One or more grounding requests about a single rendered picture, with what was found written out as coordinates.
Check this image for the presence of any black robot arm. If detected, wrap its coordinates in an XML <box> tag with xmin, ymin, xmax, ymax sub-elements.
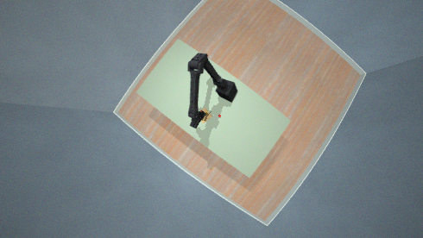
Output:
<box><xmin>188</xmin><ymin>53</ymin><xmax>230</xmax><ymax>128</ymax></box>

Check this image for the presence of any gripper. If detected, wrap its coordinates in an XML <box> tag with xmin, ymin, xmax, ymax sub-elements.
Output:
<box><xmin>199</xmin><ymin>110</ymin><xmax>206</xmax><ymax>122</ymax></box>

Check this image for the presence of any tan mat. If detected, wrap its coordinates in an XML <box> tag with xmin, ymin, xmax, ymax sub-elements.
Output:
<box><xmin>201</xmin><ymin>108</ymin><xmax>212</xmax><ymax>122</ymax></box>

